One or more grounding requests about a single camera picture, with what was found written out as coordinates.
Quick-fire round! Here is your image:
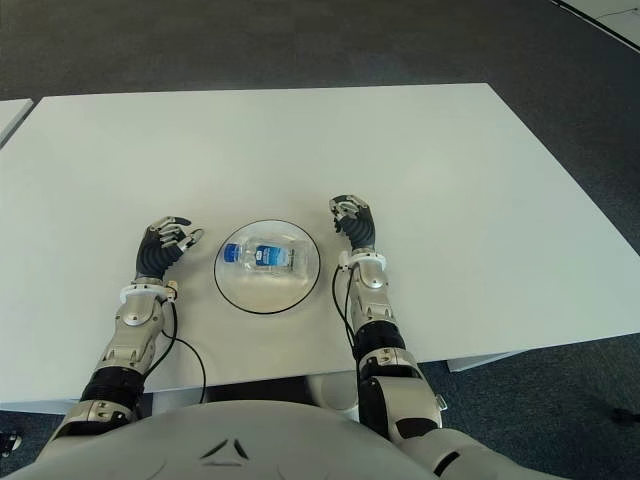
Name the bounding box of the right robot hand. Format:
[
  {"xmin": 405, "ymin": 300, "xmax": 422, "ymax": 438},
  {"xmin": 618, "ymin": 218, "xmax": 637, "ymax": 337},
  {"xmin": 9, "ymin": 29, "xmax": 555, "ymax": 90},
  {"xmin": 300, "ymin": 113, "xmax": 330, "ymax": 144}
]
[{"xmin": 327, "ymin": 194, "xmax": 378, "ymax": 252}]

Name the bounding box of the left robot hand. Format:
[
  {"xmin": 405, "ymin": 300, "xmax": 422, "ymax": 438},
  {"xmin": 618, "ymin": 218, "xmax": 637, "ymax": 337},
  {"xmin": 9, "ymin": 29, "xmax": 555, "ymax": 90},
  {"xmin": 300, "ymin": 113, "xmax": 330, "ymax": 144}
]
[{"xmin": 134, "ymin": 215, "xmax": 206, "ymax": 282}]

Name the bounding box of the clear water bottle blue label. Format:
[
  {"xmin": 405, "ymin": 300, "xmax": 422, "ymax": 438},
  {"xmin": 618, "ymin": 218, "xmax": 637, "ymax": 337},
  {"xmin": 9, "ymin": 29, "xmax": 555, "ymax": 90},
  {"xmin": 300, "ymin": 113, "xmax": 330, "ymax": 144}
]
[{"xmin": 223, "ymin": 241, "xmax": 297, "ymax": 274}]

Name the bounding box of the white plate black rim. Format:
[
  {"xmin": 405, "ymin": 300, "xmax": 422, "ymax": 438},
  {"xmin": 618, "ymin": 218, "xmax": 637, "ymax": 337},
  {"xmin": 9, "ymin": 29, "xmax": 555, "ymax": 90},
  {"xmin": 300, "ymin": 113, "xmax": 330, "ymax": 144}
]
[{"xmin": 213, "ymin": 219, "xmax": 322, "ymax": 316}]

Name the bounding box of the white neighbouring table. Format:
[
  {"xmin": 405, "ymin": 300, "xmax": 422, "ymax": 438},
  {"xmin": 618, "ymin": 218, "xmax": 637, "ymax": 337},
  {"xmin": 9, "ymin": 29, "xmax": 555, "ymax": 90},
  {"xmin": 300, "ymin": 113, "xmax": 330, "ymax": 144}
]
[
  {"xmin": 549, "ymin": 0, "xmax": 640, "ymax": 47},
  {"xmin": 0, "ymin": 98, "xmax": 34, "ymax": 147}
]

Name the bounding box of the grey robot torso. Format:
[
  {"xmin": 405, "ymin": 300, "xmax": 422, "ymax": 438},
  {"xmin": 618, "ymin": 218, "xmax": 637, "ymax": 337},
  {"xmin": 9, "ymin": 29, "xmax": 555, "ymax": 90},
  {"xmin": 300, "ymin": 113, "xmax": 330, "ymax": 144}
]
[{"xmin": 0, "ymin": 393, "xmax": 569, "ymax": 480}]

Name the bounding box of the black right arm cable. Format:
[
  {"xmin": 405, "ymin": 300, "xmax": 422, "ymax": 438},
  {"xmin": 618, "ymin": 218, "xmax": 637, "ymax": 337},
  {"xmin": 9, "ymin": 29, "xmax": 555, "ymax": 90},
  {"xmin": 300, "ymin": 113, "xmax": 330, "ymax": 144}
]
[{"xmin": 331, "ymin": 263, "xmax": 359, "ymax": 357}]

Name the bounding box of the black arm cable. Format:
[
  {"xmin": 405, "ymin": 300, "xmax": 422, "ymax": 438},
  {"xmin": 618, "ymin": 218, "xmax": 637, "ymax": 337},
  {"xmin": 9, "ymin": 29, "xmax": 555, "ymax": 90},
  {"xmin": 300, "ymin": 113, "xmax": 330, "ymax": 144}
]
[
  {"xmin": 331, "ymin": 263, "xmax": 359, "ymax": 357},
  {"xmin": 144, "ymin": 293, "xmax": 208, "ymax": 404}
]

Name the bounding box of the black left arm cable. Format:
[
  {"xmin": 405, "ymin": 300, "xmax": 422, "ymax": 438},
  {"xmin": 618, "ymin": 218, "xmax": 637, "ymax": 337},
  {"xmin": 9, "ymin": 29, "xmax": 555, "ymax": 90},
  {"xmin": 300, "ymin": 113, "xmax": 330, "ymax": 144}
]
[{"xmin": 144, "ymin": 293, "xmax": 208, "ymax": 404}]

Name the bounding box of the black metal stand bracket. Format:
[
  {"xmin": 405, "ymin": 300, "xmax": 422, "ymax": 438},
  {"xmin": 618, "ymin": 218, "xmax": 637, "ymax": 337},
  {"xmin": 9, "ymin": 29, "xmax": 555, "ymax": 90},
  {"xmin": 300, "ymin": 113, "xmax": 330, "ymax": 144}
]
[{"xmin": 0, "ymin": 429, "xmax": 22, "ymax": 457}]

